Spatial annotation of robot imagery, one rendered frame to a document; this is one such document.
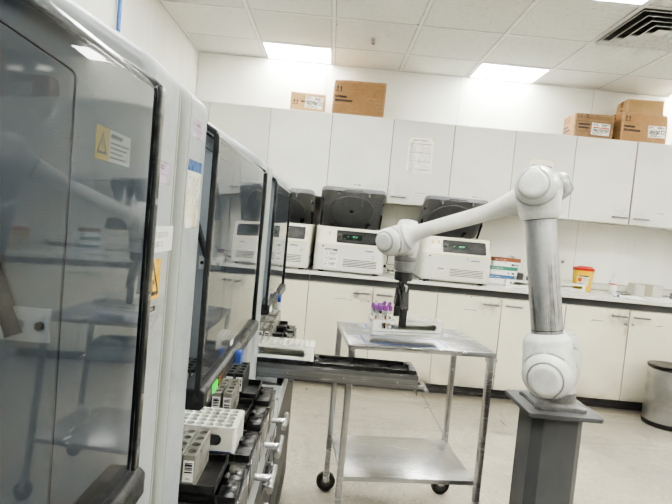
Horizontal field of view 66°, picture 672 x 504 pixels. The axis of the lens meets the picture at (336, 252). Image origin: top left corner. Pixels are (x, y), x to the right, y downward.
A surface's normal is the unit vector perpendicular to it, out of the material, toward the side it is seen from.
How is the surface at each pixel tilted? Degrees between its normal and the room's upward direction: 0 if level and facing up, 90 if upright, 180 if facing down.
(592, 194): 90
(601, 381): 90
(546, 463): 90
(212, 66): 90
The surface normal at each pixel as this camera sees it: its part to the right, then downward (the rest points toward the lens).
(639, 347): 0.01, 0.05
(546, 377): -0.48, 0.11
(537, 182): -0.50, -0.11
